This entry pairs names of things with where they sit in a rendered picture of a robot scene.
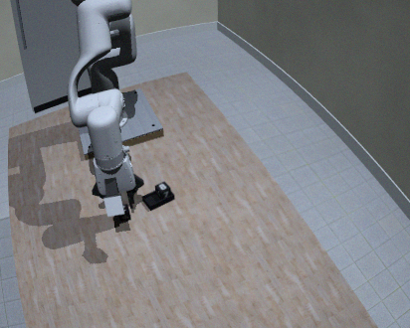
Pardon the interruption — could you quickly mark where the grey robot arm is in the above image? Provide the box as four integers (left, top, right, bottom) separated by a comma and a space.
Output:
68, 0, 137, 217

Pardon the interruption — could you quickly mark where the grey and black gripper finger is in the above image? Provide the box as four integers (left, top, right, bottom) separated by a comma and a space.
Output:
126, 173, 144, 209
92, 182, 105, 199

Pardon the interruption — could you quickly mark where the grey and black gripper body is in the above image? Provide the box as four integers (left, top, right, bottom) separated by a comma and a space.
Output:
94, 153, 135, 195

